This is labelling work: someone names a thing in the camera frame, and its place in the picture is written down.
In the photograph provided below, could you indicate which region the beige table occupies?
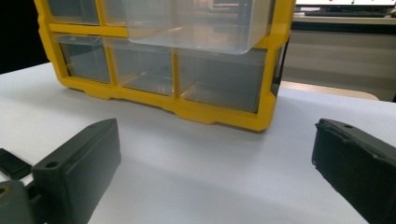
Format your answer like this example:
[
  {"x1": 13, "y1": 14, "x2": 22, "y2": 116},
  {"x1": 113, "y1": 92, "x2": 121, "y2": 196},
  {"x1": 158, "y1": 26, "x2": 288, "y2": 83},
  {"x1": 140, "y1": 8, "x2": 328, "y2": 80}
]
[{"x1": 279, "y1": 80, "x2": 380, "y2": 102}]

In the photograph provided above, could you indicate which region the grey desk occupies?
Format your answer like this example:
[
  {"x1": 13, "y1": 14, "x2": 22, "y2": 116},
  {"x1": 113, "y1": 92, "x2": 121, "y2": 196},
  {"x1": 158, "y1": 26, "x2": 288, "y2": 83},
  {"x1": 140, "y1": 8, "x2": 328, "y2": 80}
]
[{"x1": 290, "y1": 12, "x2": 396, "y2": 102}]

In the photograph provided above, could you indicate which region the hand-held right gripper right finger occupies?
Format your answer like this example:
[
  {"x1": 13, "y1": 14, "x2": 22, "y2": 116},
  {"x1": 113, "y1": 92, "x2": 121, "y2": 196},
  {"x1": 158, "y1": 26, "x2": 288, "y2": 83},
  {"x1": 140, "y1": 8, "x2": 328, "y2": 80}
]
[{"x1": 311, "y1": 118, "x2": 396, "y2": 224}]

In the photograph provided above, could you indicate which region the black keyboard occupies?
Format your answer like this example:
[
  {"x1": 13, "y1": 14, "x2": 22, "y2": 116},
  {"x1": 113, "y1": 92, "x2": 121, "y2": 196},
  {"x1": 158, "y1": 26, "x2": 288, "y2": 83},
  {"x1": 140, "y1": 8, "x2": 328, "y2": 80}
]
[{"x1": 304, "y1": 10, "x2": 388, "y2": 19}]

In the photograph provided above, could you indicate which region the large clear plastic drawer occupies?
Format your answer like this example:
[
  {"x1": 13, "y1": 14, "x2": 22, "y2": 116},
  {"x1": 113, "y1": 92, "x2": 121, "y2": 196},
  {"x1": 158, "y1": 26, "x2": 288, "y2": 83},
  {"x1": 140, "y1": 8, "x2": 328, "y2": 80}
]
[{"x1": 122, "y1": 0, "x2": 276, "y2": 56}]

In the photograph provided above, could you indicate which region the small clear plastic drawer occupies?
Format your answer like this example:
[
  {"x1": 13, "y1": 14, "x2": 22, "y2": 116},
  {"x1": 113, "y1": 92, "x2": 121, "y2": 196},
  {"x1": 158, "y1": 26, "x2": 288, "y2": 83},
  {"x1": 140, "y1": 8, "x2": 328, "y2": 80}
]
[
  {"x1": 103, "y1": 37, "x2": 175, "y2": 97},
  {"x1": 51, "y1": 33, "x2": 112, "y2": 85},
  {"x1": 101, "y1": 0, "x2": 129, "y2": 28},
  {"x1": 46, "y1": 0, "x2": 101, "y2": 26}
]

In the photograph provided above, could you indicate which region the computer monitor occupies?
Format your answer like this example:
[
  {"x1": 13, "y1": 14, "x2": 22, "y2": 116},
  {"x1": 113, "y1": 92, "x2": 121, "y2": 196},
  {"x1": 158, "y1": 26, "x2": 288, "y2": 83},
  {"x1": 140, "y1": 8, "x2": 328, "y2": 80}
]
[{"x1": 295, "y1": 0, "x2": 396, "y2": 7}]

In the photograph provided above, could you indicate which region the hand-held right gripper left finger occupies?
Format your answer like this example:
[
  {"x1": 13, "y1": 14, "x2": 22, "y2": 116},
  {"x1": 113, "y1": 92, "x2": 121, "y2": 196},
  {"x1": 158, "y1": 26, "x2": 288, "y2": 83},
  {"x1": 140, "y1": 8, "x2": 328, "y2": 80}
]
[{"x1": 32, "y1": 118, "x2": 122, "y2": 224}]

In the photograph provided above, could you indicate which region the yellow drawer cabinet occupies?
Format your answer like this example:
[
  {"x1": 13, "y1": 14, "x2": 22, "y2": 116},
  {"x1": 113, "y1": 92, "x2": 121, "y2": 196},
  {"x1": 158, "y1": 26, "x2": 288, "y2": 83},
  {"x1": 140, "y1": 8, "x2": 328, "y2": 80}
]
[{"x1": 33, "y1": 0, "x2": 297, "y2": 133}]

